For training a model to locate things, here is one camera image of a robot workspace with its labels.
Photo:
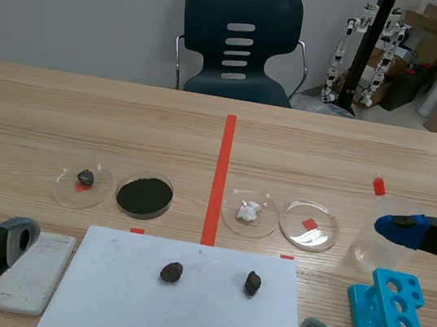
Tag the small white robot figure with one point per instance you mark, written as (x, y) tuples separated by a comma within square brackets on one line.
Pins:
[(387, 53), (340, 46)]

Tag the small dark brown stone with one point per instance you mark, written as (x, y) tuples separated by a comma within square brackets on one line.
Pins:
[(252, 284), (171, 273)]

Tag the white lump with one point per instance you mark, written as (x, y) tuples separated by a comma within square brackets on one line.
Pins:
[(247, 213)]

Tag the dropper with red bulb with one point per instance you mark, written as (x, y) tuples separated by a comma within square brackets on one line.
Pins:
[(378, 186)]

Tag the clear plastic beaker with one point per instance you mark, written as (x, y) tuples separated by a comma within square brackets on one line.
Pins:
[(370, 252)]

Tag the clear glass dish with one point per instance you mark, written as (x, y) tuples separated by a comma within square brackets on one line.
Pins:
[(314, 237), (67, 194), (265, 220)]

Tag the glass dish with black powder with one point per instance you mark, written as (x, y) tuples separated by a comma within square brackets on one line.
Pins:
[(143, 197)]

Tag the small white tile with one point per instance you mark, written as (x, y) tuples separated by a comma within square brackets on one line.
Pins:
[(33, 271)]

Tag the dark blue chair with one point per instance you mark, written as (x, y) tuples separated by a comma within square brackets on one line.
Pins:
[(242, 6)]

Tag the small dark grey stone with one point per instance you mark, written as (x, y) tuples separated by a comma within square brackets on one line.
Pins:
[(85, 177)]

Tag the white sheet of paper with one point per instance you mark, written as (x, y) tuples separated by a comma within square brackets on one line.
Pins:
[(119, 305)]

